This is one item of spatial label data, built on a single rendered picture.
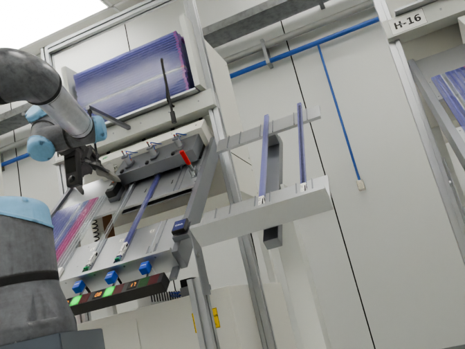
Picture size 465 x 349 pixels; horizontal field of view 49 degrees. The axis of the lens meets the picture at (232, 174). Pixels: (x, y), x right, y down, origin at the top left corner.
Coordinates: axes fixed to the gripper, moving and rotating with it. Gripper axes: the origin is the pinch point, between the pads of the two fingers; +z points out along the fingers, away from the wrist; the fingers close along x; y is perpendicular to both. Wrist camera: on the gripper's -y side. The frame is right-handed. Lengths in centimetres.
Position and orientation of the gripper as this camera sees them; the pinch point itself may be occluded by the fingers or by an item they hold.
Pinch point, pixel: (102, 190)
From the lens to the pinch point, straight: 176.0
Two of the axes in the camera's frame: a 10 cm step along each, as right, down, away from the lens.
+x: -9.1, 3.0, 2.9
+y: 0.0, -6.9, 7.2
